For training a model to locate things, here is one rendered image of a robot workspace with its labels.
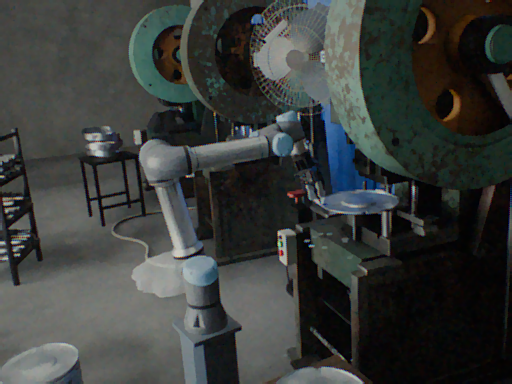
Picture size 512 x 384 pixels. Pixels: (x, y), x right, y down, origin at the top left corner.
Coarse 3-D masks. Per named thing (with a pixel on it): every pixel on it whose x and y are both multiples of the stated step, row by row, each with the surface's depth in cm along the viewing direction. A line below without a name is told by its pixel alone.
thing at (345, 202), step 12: (336, 192) 212; (348, 192) 214; (360, 192) 212; (372, 192) 211; (384, 192) 208; (336, 204) 199; (348, 204) 197; (360, 204) 195; (372, 204) 196; (384, 204) 195; (396, 204) 193
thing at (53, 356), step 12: (48, 348) 218; (60, 348) 217; (72, 348) 217; (12, 360) 211; (24, 360) 211; (36, 360) 209; (48, 360) 208; (60, 360) 209; (72, 360) 208; (0, 372) 204; (12, 372) 203; (24, 372) 202; (36, 372) 201; (48, 372) 201; (60, 372) 201
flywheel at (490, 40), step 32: (448, 0) 148; (480, 0) 152; (448, 32) 150; (480, 32) 141; (416, 64) 149; (448, 64) 153; (480, 64) 144; (480, 96) 160; (448, 128) 158; (480, 128) 163
